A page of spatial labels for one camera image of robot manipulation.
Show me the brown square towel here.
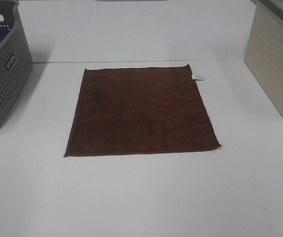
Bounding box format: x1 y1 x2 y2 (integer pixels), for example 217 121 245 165
65 65 220 157

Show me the white towel care label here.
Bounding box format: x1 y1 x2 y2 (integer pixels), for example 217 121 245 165
192 74 204 80

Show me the grey perforated plastic basket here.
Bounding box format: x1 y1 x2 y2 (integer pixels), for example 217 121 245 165
0 0 33 127

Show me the beige plastic bin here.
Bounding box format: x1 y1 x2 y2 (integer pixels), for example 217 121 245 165
244 0 283 117

